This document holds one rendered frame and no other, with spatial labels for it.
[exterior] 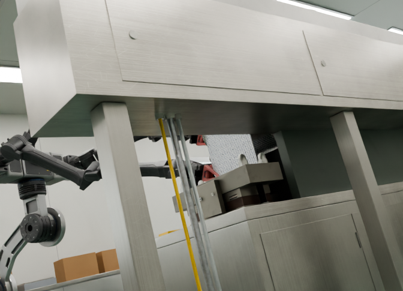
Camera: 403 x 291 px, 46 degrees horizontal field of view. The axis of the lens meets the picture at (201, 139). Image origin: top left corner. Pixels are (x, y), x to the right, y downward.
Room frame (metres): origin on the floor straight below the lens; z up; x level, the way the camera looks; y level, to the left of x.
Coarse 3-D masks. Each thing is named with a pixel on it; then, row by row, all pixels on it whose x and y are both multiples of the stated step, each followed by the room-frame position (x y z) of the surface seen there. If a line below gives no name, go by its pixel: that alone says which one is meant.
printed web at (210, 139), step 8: (208, 136) 1.82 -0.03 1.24; (216, 136) 1.79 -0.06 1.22; (224, 136) 1.76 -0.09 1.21; (256, 136) 1.80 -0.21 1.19; (264, 136) 1.77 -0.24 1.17; (272, 136) 1.74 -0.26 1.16; (208, 144) 1.83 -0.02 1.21; (256, 144) 1.81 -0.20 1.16; (264, 144) 1.78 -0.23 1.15; (272, 144) 1.76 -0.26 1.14; (256, 152) 1.83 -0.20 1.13; (264, 152) 1.82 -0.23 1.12
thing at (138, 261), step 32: (96, 128) 0.95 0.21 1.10; (128, 128) 0.95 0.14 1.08; (352, 128) 1.54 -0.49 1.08; (128, 160) 0.94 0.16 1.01; (352, 160) 1.54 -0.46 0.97; (128, 192) 0.93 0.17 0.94; (128, 224) 0.92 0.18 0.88; (384, 224) 1.54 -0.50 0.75; (128, 256) 0.93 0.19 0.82; (384, 256) 1.54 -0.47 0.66; (128, 288) 0.94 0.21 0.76; (160, 288) 0.95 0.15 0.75; (384, 288) 1.57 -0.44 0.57
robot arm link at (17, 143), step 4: (8, 140) 2.00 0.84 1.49; (12, 140) 2.00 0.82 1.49; (16, 140) 2.01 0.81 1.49; (20, 140) 2.02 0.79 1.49; (12, 144) 1.98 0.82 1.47; (16, 144) 2.00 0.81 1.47; (20, 144) 2.02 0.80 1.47; (16, 148) 1.99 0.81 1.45; (20, 148) 2.02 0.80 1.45; (8, 160) 2.04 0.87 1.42; (12, 160) 2.04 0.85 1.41
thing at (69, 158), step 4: (68, 156) 2.51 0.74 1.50; (72, 156) 2.54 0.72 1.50; (76, 156) 2.57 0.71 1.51; (68, 160) 2.50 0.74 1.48; (72, 160) 2.50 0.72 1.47; (76, 160) 2.50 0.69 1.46; (72, 164) 2.50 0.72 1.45; (76, 164) 2.50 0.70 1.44; (80, 164) 2.49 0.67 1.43; (80, 168) 2.51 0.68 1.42
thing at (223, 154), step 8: (232, 136) 1.73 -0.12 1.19; (240, 136) 1.70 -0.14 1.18; (248, 136) 1.67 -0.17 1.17; (216, 144) 1.79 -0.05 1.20; (224, 144) 1.76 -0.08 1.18; (232, 144) 1.73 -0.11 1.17; (240, 144) 1.70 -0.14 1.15; (248, 144) 1.68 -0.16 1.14; (216, 152) 1.80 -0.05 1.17; (224, 152) 1.77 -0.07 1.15; (232, 152) 1.74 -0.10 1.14; (240, 152) 1.71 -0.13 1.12; (248, 152) 1.68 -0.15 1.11; (216, 160) 1.81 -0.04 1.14; (224, 160) 1.78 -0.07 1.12; (232, 160) 1.75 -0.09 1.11; (248, 160) 1.69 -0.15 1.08; (256, 160) 1.66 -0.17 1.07; (216, 168) 1.82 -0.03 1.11; (224, 168) 1.79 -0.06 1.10; (232, 168) 1.76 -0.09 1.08
